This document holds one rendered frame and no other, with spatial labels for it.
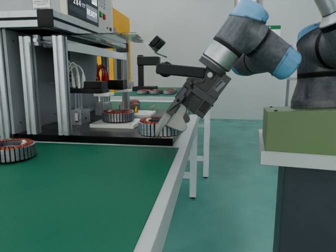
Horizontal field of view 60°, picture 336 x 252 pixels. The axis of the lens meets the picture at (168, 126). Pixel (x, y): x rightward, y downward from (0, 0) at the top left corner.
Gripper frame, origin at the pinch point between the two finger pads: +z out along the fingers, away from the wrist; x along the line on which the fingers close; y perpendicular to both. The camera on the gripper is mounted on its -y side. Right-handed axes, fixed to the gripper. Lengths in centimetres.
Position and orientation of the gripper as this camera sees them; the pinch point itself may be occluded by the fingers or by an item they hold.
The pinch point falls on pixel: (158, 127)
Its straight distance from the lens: 72.1
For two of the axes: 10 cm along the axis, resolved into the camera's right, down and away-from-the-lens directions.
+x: 1.4, -1.8, 9.7
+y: 8.1, 5.9, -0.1
